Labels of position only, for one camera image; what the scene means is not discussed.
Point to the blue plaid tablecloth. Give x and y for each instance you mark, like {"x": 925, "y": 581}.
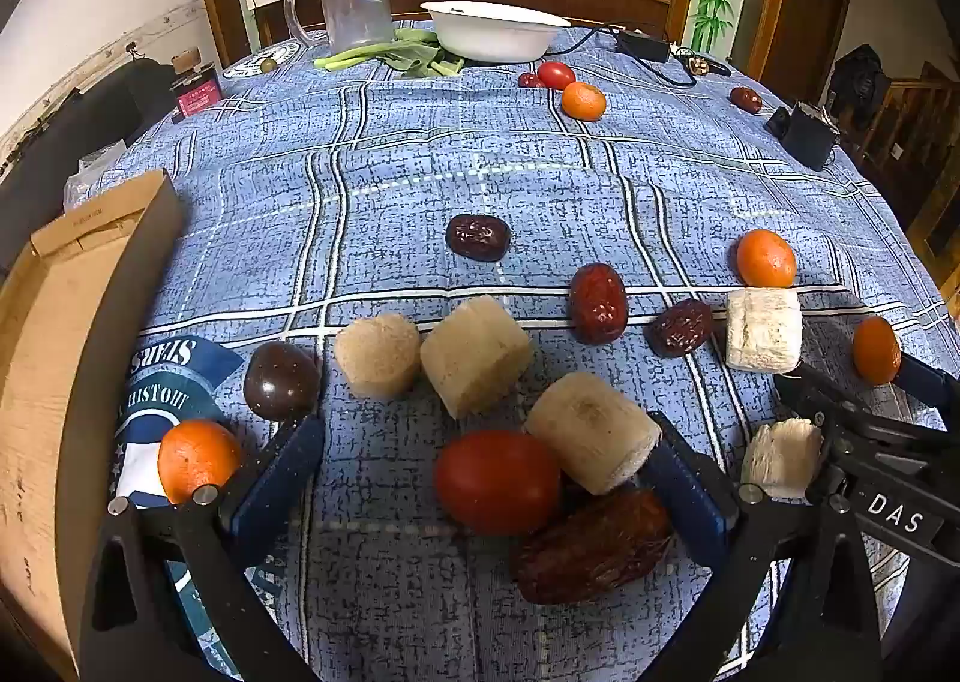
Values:
{"x": 390, "y": 165}

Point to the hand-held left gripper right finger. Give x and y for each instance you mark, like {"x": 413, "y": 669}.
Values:
{"x": 686, "y": 494}

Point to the small white sugarcane piece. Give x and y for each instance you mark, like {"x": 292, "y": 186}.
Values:
{"x": 780, "y": 457}

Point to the large dark red date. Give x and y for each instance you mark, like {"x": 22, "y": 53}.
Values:
{"x": 592, "y": 554}

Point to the black bag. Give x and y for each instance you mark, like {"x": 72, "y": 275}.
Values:
{"x": 862, "y": 78}

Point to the dark purple tomato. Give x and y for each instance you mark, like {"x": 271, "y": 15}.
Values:
{"x": 281, "y": 382}

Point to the black sofa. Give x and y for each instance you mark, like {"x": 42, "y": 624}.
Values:
{"x": 67, "y": 120}

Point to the white enamel basin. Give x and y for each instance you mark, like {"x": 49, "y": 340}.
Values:
{"x": 495, "y": 33}

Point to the small red tomato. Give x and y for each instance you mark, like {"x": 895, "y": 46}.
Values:
{"x": 555, "y": 75}

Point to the wooden door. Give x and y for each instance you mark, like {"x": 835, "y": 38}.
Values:
{"x": 806, "y": 7}

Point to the orange tangerine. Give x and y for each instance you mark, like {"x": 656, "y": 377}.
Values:
{"x": 199, "y": 461}
{"x": 876, "y": 350}
{"x": 765, "y": 258}
{"x": 583, "y": 101}

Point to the black box right edge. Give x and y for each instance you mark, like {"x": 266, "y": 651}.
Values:
{"x": 802, "y": 131}

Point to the tan peeled sugarcane piece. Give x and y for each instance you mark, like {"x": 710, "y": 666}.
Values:
{"x": 592, "y": 442}
{"x": 476, "y": 356}
{"x": 377, "y": 357}

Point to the leafy green vegetable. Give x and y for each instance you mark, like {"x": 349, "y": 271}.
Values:
{"x": 424, "y": 56}

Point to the wooden chair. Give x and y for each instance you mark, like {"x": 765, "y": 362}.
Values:
{"x": 919, "y": 127}

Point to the large red tomato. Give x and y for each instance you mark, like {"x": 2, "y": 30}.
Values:
{"x": 499, "y": 483}

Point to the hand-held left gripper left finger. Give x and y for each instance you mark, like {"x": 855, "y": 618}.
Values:
{"x": 281, "y": 479}

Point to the clear plastic bag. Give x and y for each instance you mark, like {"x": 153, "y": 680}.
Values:
{"x": 94, "y": 176}

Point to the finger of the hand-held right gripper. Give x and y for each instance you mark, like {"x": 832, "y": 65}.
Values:
{"x": 806, "y": 393}
{"x": 926, "y": 378}

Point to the white peeled sugarcane piece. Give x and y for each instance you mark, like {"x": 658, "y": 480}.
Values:
{"x": 763, "y": 329}

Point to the brown cardboard box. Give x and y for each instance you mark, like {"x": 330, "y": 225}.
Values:
{"x": 45, "y": 367}

